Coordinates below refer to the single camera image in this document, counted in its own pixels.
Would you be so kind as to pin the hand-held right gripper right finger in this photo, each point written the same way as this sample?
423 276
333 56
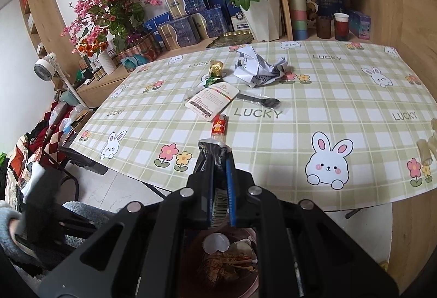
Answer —
231 188

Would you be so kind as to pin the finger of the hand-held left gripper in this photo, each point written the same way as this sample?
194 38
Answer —
78 224

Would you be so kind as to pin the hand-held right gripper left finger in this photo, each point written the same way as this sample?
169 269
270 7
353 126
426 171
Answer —
210 188

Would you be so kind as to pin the black snack packet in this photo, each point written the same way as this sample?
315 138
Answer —
211 151

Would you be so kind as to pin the trash bin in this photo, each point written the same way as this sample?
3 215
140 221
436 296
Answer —
222 260

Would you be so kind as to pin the person's left forearm grey sleeve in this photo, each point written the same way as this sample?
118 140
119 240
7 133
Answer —
13 216

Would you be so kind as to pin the black folding chair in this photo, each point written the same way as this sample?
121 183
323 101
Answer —
82 158

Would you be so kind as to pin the pile of clothes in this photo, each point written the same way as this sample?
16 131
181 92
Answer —
37 141

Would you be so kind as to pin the small red sachet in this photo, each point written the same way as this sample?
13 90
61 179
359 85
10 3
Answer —
219 127

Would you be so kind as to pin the white card packet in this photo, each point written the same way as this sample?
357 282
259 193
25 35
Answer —
211 100

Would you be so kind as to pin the black plastic spoon in wrapper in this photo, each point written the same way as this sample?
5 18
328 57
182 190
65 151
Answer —
259 100

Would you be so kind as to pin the gold green foil wrapper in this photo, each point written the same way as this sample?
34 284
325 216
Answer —
214 72

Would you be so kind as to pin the crumpled white paper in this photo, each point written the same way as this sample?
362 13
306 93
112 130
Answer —
259 65

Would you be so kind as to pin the white desk fan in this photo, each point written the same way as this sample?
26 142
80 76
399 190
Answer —
46 67

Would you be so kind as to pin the checked rabbit tablecloth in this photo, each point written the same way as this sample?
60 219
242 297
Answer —
341 106

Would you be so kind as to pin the teal round item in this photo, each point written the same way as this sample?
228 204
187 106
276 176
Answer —
136 62

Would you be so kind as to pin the gold chocolates tray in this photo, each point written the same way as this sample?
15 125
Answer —
232 38

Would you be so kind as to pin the white bottle with orange flowers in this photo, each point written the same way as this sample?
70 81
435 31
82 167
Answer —
104 59

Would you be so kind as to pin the patterned tin box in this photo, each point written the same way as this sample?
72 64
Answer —
140 47

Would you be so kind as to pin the blue gold gift box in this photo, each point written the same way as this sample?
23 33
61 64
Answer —
210 23
179 33
186 1

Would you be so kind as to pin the blue white box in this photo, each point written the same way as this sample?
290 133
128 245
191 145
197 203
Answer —
238 16

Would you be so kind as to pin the bright blue flat box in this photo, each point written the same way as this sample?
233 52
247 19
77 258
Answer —
157 23

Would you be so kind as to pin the brown cup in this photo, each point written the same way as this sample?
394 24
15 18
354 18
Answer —
324 27

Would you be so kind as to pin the stack of coloured paper cups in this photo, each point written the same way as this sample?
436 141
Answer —
299 14

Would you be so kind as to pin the cup with red drink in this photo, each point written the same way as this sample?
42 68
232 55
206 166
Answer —
341 28

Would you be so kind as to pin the light blue small box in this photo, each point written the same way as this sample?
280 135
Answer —
360 25

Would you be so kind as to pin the dark blue book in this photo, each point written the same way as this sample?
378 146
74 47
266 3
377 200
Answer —
329 1

